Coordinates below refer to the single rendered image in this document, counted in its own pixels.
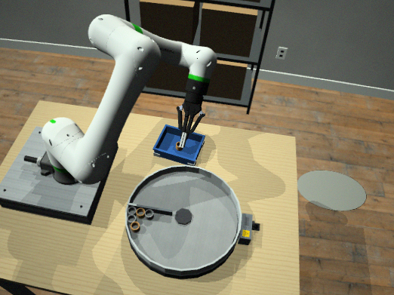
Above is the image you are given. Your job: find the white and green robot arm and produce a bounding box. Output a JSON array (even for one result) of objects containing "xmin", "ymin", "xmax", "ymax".
[{"xmin": 24, "ymin": 14, "xmax": 217, "ymax": 185}]

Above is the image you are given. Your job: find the blue open tray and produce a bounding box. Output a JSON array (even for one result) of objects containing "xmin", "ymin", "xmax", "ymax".
[{"xmin": 153, "ymin": 124, "xmax": 205, "ymax": 166}]

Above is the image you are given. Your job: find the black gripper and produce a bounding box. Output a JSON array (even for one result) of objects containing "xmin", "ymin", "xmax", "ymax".
[{"xmin": 177, "ymin": 92, "xmax": 205, "ymax": 148}]

